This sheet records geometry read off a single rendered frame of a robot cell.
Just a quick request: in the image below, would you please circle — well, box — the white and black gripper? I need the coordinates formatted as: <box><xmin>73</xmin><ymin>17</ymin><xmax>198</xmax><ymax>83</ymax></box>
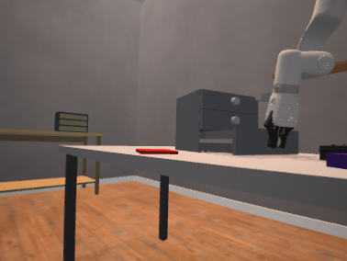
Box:
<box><xmin>263</xmin><ymin>93</ymin><xmax>299</xmax><ymax>149</ymax></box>

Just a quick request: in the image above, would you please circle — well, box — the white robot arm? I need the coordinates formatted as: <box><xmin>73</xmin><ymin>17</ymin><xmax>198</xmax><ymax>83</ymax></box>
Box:
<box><xmin>273</xmin><ymin>0</ymin><xmax>347</xmax><ymax>95</ymax></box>

